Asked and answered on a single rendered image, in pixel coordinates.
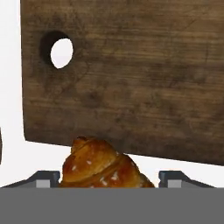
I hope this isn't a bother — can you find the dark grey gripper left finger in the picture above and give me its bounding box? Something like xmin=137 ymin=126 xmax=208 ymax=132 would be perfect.
xmin=2 ymin=171 xmax=61 ymax=189

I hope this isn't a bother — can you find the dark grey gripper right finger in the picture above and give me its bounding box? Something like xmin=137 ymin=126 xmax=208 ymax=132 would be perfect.
xmin=158 ymin=171 xmax=217 ymax=189

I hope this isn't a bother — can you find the golden brown croissant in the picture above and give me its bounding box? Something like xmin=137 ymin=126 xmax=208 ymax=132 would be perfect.
xmin=59 ymin=136 xmax=156 ymax=189

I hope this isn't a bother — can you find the dark wooden cutting board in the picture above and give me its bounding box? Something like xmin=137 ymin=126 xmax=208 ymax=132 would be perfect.
xmin=19 ymin=0 xmax=224 ymax=166

